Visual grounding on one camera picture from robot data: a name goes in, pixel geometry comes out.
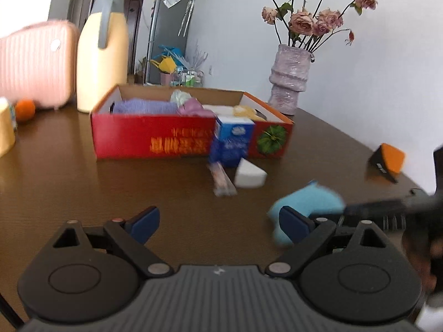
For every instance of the light blue soft cloth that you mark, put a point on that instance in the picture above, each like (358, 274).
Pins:
(308, 200)

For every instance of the yellow soft toy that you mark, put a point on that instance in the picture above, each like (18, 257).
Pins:
(244, 111)

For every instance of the lilac fluffy cloth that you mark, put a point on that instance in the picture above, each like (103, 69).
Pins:
(193, 108)

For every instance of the lilac ribbed vase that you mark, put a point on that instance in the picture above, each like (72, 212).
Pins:
(289, 76)

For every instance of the blue milk carton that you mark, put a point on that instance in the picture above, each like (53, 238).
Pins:
(230, 141)

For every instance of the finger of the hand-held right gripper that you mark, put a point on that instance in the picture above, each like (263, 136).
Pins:
(377, 206)
(373, 222)

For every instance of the yellow cup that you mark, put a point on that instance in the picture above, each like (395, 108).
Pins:
(6, 128)

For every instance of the dried lavender bunch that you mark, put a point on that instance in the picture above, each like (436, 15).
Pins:
(200, 55)

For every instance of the orange and black wedge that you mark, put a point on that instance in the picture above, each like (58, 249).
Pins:
(391, 157)

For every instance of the orange fruit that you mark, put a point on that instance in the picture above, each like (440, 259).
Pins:
(25, 110)

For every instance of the pink ribbed suitcase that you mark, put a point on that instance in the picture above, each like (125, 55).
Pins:
(31, 65)

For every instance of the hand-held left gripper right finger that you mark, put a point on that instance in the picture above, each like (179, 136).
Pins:
(294, 226)

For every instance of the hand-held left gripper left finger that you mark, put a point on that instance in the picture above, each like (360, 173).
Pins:
(145, 223)

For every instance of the yellow bag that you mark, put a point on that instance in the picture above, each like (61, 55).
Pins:
(166, 65)

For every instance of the dark grey fridge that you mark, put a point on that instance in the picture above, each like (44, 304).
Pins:
(169, 27)

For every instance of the brown door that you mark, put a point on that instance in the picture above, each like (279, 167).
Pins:
(133, 24)

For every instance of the yellow thermos jug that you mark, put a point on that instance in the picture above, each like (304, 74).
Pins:
(100, 69)

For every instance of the pale green cloth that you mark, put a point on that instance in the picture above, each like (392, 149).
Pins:
(180, 97)

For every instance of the purple towel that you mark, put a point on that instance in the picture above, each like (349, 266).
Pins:
(145, 106)

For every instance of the white cloth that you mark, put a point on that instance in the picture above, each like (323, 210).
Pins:
(218, 110)

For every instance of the red cardboard box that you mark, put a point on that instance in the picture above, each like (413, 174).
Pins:
(138, 135)

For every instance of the white wedge sponge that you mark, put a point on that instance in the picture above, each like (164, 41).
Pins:
(249, 174)

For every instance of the dried pink roses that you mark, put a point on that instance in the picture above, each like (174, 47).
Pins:
(301, 22)

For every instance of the blue plastic item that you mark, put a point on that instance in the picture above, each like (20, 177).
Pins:
(169, 51)

